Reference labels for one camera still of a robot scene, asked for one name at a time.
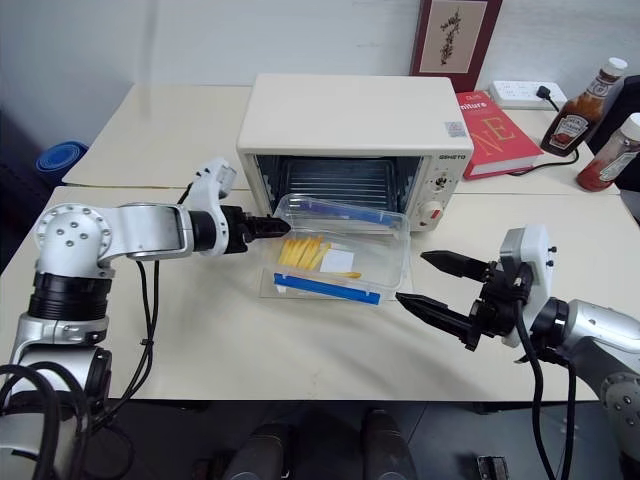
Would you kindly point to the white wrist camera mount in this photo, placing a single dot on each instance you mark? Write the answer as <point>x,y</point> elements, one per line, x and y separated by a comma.
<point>207,182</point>
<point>537,260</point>

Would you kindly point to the white power strip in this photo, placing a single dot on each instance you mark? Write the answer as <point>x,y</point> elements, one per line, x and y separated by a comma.
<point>517,94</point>

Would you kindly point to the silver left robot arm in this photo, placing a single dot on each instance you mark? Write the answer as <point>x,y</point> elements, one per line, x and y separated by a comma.
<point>140,227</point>

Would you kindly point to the yellow french fries bunch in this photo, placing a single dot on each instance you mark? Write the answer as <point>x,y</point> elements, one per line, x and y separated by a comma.
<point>300,252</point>

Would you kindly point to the cream toaster oven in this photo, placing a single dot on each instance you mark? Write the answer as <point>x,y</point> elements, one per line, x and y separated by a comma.
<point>350,112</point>

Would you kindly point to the glass toaster oven door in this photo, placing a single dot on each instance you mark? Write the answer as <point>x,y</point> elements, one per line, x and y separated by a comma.
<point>264,286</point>

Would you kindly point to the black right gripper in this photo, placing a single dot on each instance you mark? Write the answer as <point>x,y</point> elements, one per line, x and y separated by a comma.
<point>500,310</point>

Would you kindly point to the white paper card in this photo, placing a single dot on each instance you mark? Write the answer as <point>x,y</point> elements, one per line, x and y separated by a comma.
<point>336,261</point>

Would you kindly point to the dark red picture frame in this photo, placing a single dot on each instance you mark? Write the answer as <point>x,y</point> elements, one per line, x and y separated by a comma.
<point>452,35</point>

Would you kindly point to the dark glass ketchup bottle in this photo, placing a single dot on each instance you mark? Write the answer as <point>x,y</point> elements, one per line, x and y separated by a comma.
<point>575,122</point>

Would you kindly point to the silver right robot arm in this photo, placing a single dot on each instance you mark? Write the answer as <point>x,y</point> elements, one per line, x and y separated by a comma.
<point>595,330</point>

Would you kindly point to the single yellow french fry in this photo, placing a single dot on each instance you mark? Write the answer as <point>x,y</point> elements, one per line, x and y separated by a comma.
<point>350,274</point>

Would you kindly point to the red hardcover book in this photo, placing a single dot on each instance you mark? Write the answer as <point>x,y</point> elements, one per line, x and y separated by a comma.
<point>492,137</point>

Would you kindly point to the small oven label sticker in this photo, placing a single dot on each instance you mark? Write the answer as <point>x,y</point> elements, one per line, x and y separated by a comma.
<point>454,128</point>

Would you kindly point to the red plastic ketchup bottle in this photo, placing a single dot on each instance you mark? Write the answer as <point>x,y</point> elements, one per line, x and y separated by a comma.
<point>612,160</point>

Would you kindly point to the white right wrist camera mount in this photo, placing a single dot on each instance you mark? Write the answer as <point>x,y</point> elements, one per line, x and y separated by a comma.
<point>537,260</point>

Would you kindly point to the dark rounded shape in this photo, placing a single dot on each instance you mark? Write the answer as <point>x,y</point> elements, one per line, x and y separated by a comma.
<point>260,450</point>
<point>387,445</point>

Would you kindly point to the large cream oven knob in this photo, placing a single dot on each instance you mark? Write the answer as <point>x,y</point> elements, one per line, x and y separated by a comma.
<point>433,213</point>

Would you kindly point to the clear plastic food container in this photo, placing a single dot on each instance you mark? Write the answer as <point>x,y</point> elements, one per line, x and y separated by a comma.
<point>372,250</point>

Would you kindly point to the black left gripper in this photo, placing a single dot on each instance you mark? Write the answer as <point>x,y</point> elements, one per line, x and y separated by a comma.
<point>235,231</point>

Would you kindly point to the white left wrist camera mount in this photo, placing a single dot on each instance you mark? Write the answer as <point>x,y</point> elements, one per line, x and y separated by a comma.
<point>207,182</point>

